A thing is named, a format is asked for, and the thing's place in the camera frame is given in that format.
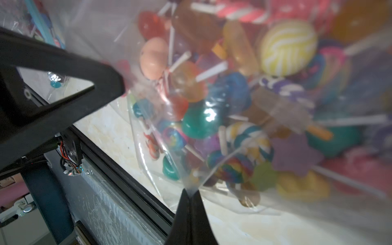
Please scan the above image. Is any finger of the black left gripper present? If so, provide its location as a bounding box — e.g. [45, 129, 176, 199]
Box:
[1, 28, 125, 168]

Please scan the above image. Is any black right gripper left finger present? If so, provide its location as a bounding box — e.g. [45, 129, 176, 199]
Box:
[165, 189, 192, 245]

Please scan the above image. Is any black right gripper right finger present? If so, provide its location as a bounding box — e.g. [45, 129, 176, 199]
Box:
[190, 191, 218, 245]

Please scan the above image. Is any blue-zip candy bag far left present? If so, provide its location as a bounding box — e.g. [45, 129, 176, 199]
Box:
[1, 0, 65, 49]

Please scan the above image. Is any yellow-zip candy bag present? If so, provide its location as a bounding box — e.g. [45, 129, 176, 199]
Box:
[44, 1, 392, 242]

